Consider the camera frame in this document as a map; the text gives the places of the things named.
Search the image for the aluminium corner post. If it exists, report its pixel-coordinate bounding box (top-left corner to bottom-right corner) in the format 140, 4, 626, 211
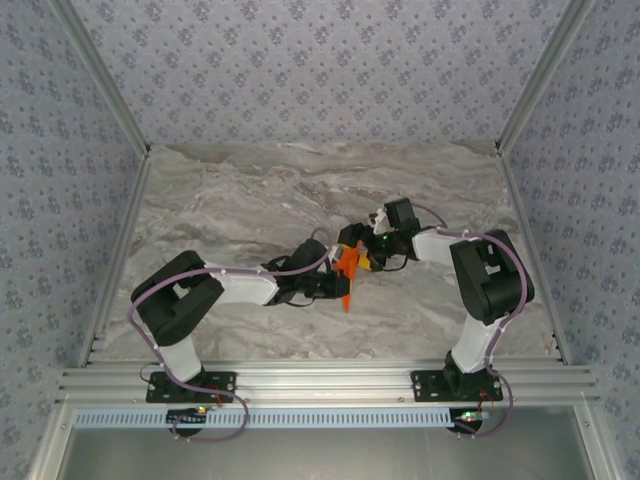
49, 0, 153, 159
494, 0, 599, 156

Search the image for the aluminium mounting rail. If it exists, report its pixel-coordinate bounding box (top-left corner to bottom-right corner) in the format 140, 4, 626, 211
55, 363, 601, 407

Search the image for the aluminium table side rail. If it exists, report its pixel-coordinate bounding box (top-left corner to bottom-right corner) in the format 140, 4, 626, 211
497, 149, 574, 366
77, 149, 154, 369

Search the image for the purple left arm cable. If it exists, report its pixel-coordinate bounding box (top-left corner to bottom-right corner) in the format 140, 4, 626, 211
128, 228, 334, 444

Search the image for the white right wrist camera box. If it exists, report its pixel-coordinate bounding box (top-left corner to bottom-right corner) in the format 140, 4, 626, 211
368, 207, 390, 235

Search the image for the orange paper sheet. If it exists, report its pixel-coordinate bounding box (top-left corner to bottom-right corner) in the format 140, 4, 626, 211
333, 239, 362, 315

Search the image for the light blue slotted cable duct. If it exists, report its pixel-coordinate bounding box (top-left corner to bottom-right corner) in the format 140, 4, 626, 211
74, 408, 459, 430

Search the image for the grey metal sheet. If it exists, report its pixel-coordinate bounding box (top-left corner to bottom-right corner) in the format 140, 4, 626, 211
54, 427, 596, 480

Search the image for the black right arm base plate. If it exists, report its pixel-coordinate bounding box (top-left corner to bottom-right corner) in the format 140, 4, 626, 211
409, 368, 504, 404

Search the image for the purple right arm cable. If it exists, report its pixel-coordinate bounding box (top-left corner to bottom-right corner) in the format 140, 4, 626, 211
412, 202, 531, 440

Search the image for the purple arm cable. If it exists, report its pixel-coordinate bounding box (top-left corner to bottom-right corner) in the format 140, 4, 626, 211
412, 202, 531, 440
128, 228, 334, 444

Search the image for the small black circuit board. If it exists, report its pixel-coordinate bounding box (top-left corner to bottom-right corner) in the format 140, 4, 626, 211
166, 407, 209, 426
449, 407, 489, 432

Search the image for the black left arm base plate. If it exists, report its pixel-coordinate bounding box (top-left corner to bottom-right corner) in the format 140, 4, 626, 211
145, 371, 238, 404

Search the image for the aluminium frame bar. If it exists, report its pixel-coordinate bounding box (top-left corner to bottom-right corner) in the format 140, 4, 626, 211
27, 405, 76, 480
572, 405, 619, 480

